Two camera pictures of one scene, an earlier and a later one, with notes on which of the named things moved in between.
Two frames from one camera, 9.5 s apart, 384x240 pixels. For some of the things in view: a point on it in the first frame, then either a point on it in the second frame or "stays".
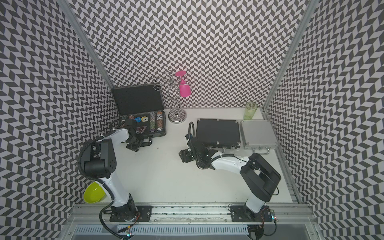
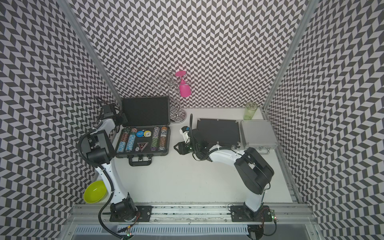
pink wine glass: [184, 88] stays
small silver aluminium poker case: [258, 135] stays
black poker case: [218, 133] stays
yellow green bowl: [93, 192] stays
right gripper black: [184, 156] -> [182, 148]
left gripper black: [134, 148] -> [125, 119]
